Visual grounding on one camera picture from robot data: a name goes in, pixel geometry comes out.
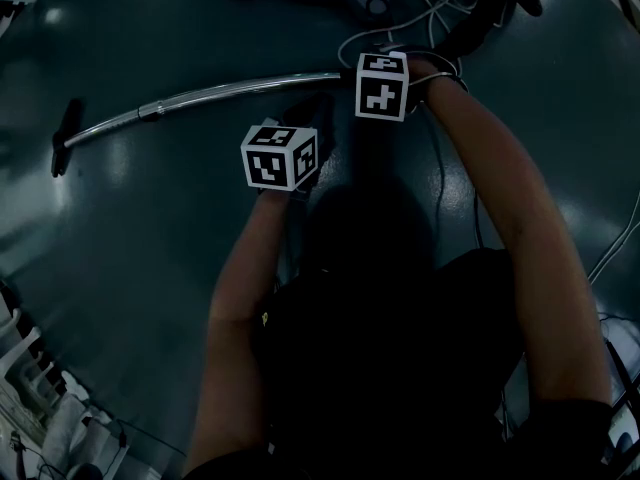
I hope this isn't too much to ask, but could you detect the person's left forearm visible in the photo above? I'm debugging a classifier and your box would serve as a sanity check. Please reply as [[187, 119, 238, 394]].
[[184, 190, 289, 474]]

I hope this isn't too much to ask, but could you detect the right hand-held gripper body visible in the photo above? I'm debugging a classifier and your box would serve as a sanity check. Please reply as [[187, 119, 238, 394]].
[[354, 41, 411, 124]]

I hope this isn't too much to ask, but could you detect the person's right forearm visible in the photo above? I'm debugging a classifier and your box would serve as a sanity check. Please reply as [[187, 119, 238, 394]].
[[407, 57, 616, 409]]

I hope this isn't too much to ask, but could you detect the metal vacuum wand with nozzle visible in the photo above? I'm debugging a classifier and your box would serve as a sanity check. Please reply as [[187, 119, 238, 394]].
[[62, 70, 357, 149]]

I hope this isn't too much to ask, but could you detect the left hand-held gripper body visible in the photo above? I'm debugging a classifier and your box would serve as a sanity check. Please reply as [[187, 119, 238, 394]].
[[240, 124, 322, 201]]

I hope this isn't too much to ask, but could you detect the white ornate chair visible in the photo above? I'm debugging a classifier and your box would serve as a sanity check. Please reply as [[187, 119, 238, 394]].
[[0, 277, 131, 480]]

